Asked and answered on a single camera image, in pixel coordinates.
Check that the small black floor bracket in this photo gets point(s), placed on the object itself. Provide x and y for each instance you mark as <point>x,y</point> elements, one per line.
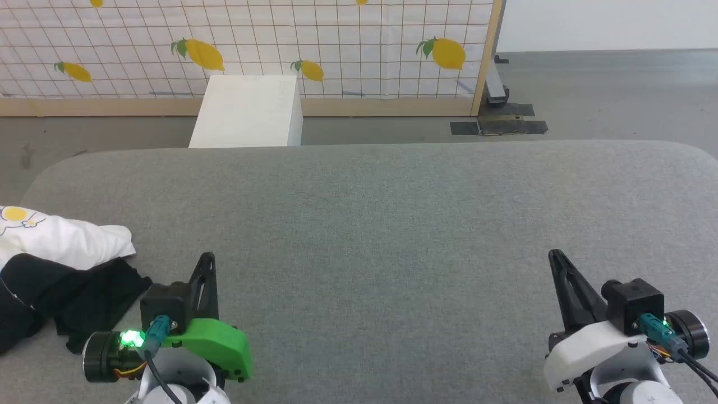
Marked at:
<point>501,59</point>

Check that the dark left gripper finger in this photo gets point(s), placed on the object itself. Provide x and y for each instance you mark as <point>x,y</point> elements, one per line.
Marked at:
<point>199,275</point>
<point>213,297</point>

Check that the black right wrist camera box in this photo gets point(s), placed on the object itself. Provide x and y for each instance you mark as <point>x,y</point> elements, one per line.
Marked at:
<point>634,300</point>

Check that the white and black shirt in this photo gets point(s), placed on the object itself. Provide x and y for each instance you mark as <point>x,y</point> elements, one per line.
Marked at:
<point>61,241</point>

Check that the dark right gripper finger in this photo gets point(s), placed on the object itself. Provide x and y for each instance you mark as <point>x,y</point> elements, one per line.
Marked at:
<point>589,308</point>
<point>564,297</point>

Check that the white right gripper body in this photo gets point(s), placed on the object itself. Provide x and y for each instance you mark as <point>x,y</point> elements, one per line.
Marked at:
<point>589,348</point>

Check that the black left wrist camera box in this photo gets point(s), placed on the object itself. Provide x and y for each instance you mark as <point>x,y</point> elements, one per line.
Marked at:
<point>165,303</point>

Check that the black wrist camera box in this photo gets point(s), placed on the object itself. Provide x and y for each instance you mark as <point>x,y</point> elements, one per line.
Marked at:
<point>634,300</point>
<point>165,303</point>

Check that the lemon print wooden frame screen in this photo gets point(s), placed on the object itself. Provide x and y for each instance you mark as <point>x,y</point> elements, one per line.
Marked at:
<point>336,33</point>

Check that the grey metal screen foot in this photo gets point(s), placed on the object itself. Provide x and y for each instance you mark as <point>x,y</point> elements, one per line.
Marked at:
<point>496,84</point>

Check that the white rectangular box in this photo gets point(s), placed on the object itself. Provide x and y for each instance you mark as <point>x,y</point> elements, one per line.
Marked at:
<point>247,112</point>

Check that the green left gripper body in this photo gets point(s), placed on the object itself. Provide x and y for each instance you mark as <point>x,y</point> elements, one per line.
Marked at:
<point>219,345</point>

